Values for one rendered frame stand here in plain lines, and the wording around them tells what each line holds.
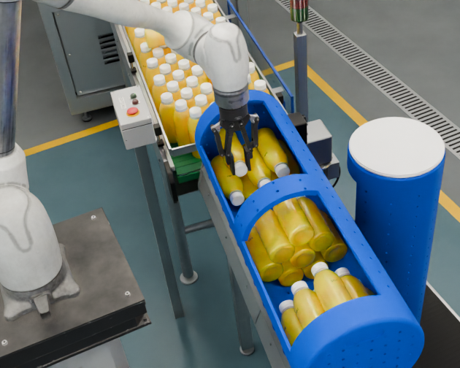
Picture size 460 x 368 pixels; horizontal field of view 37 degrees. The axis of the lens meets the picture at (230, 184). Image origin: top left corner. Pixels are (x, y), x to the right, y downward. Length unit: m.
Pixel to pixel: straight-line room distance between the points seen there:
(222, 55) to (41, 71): 3.18
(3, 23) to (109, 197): 2.14
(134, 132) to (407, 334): 1.11
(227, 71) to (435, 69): 2.79
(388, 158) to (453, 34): 2.72
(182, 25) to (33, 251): 0.65
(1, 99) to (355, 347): 0.94
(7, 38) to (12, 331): 0.66
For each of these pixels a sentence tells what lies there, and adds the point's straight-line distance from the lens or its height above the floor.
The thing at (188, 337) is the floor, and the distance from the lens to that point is 2.93.
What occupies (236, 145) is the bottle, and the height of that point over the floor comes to 1.13.
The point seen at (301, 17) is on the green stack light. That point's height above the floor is 1.18.
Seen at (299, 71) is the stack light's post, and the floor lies 0.95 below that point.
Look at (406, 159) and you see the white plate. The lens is 2.05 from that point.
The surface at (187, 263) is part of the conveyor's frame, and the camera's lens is 3.02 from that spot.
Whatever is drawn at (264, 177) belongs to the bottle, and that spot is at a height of 1.07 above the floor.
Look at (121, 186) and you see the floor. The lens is 3.64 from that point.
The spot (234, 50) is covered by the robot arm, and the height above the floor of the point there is 1.51.
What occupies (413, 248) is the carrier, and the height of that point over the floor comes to 0.72.
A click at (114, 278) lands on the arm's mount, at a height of 1.10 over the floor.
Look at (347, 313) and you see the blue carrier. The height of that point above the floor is 1.23.
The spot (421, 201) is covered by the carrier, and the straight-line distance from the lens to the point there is 2.09.
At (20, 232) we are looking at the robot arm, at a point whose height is 1.32.
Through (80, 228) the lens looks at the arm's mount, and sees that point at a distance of 1.86.
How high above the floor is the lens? 2.36
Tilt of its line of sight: 42 degrees down
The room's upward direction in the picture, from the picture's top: 7 degrees counter-clockwise
